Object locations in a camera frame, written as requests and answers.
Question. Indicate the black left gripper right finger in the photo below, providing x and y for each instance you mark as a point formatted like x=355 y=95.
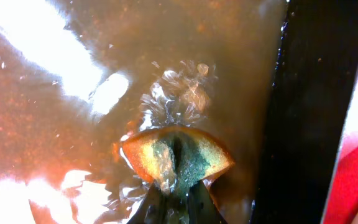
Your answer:
x=201 y=208

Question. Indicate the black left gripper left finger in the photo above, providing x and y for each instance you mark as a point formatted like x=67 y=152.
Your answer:
x=153 y=208

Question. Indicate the green yellow sponge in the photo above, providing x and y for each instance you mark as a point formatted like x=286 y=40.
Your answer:
x=176 y=157

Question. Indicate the black water tub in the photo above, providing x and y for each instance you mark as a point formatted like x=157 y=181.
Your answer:
x=271 y=80

